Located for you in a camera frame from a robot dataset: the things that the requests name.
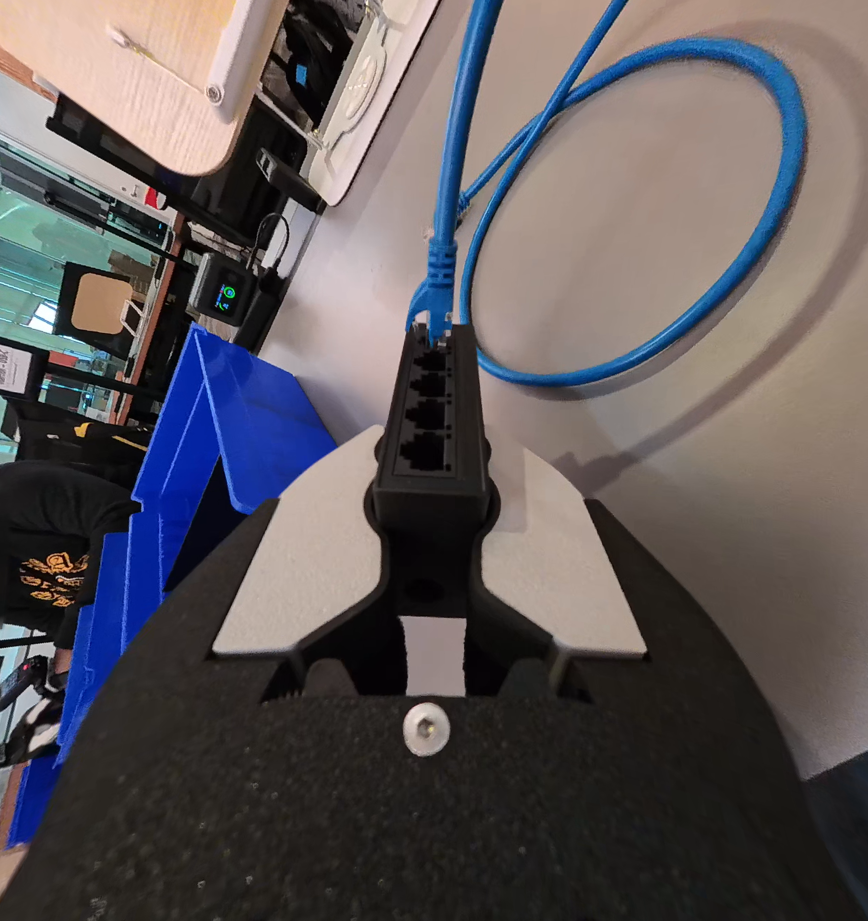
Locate blue storage bin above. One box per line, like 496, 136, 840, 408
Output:
5, 322, 341, 850

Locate white paper sign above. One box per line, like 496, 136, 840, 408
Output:
0, 332, 33, 398

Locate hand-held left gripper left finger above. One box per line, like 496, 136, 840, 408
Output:
213, 425, 406, 702

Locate black power adapter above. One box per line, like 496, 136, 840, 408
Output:
234, 268, 288, 348

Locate light wooden table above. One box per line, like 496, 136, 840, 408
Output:
0, 0, 291, 177

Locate black network switch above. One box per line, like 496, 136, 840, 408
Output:
365, 322, 499, 620

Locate small black device with screen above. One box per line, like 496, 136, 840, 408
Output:
192, 252, 258, 325

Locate black box device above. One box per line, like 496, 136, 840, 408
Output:
256, 147, 327, 214

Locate blue ethernet cable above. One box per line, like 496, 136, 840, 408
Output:
407, 0, 809, 390

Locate tan panel in black frame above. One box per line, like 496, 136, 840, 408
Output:
52, 261, 154, 361

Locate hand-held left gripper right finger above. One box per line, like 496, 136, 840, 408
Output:
466, 442, 648, 702

